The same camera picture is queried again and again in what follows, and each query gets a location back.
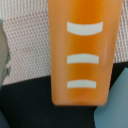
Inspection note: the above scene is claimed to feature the orange toy bread loaf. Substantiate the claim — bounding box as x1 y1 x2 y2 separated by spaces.
48 0 123 106

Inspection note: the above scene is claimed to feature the light blue milk carton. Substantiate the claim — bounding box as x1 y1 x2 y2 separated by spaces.
94 68 128 128

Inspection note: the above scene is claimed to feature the beige woven placemat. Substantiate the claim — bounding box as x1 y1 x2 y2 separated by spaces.
0 0 128 86

